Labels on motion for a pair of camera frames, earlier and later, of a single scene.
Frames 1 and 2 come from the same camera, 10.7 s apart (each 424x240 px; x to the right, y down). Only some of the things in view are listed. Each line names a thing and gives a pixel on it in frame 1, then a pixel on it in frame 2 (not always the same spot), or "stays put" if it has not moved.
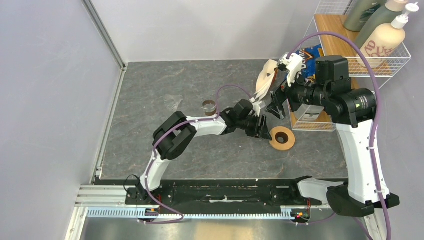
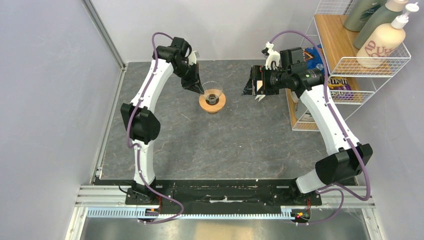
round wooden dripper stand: [282, 138] -> [212, 101]
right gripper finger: [276, 107] -> [249, 89]
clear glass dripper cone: [172, 103] -> [212, 90]
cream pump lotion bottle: [385, 41] stays put
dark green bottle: [359, 11] stays put
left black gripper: [264, 133] -> [195, 78]
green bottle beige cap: [386, 15] stays put
